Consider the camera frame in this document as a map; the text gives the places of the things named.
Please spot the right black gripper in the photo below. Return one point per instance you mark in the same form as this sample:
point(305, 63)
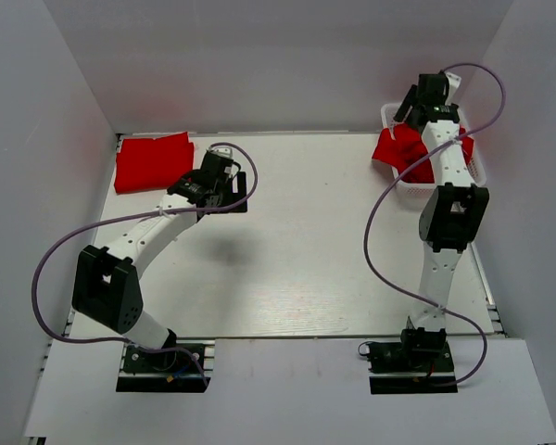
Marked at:
point(407, 104)

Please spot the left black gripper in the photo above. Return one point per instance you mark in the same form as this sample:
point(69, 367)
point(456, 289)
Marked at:
point(240, 181)

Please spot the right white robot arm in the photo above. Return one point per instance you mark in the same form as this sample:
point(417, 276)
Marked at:
point(451, 217)

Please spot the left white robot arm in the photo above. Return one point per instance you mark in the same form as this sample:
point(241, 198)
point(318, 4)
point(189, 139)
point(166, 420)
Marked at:
point(107, 281)

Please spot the red t shirts in basket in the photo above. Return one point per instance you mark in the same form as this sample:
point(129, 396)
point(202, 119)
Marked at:
point(399, 149)

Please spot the white plastic basket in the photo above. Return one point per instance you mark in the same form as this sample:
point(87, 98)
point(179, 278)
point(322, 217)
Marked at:
point(416, 195)

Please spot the folded red t shirt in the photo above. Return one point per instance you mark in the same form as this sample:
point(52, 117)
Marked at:
point(151, 163)

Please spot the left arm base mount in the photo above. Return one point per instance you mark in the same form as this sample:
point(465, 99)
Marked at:
point(167, 372)

